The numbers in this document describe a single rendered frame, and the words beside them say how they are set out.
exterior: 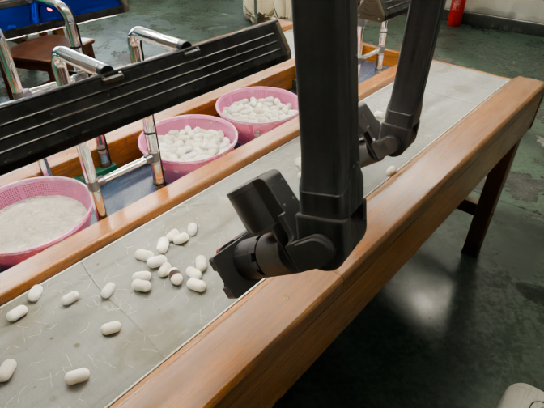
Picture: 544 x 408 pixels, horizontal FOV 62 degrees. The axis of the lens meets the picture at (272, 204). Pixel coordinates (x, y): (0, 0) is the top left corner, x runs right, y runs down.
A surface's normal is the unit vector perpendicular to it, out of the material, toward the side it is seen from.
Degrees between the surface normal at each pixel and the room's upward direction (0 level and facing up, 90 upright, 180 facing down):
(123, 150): 90
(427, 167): 0
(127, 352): 0
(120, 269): 0
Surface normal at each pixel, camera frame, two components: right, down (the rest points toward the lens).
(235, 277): 0.57, -0.22
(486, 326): 0.00, -0.80
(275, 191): 0.68, -0.39
